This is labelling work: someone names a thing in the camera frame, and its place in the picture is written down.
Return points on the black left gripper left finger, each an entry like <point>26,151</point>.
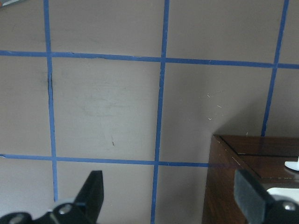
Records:
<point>91,196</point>

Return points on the dark brown wooden cabinet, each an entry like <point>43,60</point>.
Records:
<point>264,158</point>

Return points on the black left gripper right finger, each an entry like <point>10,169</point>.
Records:
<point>251,197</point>

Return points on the white drawer handle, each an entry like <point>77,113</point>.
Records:
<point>292,164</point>

